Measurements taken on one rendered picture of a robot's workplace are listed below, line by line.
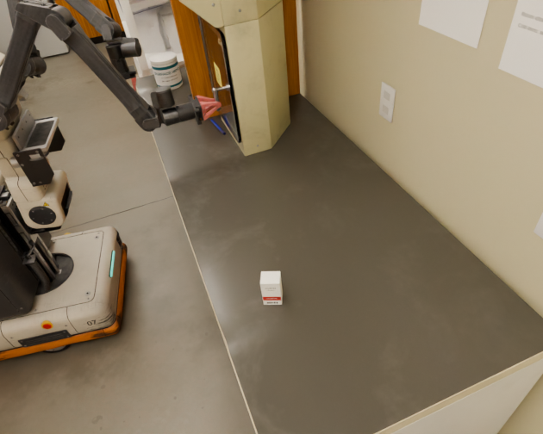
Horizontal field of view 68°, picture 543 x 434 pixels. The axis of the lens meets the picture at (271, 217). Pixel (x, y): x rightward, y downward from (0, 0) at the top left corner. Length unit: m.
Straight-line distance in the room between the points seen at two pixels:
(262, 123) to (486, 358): 1.02
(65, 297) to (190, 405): 0.80
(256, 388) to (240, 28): 1.02
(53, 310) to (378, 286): 1.59
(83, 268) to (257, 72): 1.40
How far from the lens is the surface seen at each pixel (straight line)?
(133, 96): 1.45
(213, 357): 2.10
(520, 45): 1.01
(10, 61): 1.51
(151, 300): 2.40
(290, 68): 1.92
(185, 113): 1.46
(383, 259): 1.16
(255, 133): 1.53
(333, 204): 1.31
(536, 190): 1.06
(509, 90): 1.04
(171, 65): 2.16
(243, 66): 1.41
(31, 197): 1.94
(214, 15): 1.35
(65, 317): 2.18
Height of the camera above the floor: 1.80
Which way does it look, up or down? 42 degrees down
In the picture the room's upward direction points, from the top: 7 degrees counter-clockwise
